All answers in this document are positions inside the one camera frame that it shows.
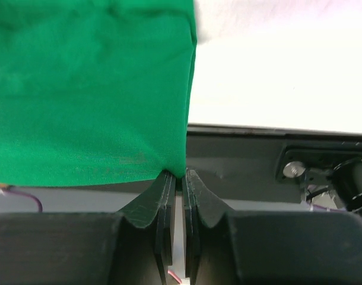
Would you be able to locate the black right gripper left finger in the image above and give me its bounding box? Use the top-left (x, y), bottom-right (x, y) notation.
top-left (115, 171), bottom-right (176, 284)

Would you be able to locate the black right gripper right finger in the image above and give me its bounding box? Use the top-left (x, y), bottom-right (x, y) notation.
top-left (182, 169), bottom-right (237, 284)

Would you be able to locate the green t shirt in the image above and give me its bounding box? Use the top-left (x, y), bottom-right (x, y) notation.
top-left (0, 1), bottom-right (197, 186)

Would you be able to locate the aluminium frame rail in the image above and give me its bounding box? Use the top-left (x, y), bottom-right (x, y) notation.
top-left (0, 188), bottom-right (310, 213)

